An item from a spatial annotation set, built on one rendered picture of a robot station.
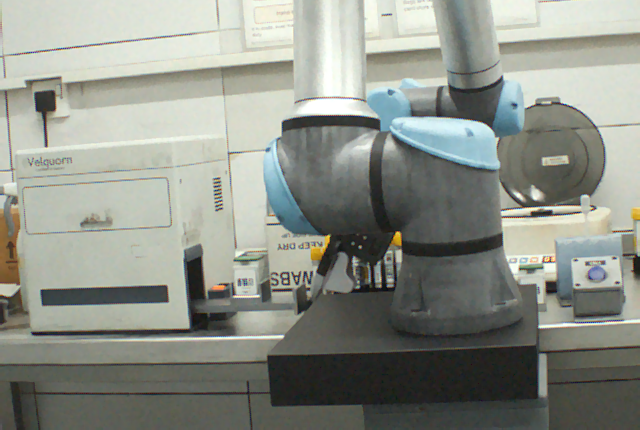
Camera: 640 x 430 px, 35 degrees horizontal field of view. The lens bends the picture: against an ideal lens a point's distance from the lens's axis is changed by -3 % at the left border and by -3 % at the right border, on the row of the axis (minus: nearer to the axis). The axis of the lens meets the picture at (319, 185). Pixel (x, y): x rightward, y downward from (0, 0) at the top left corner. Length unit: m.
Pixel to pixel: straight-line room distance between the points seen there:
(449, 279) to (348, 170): 0.16
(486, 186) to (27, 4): 1.50
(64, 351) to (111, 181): 0.28
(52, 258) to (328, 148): 0.65
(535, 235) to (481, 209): 0.65
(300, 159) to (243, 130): 1.05
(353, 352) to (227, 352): 0.48
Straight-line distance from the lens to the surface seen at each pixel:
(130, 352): 1.63
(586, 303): 1.51
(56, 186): 1.68
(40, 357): 1.69
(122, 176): 1.64
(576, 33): 2.12
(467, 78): 1.38
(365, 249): 1.56
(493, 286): 1.17
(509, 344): 1.10
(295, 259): 1.87
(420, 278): 1.17
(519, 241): 1.80
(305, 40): 1.23
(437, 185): 1.14
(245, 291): 1.61
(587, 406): 2.23
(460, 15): 1.34
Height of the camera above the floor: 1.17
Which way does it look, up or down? 3 degrees down
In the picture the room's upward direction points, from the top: 4 degrees counter-clockwise
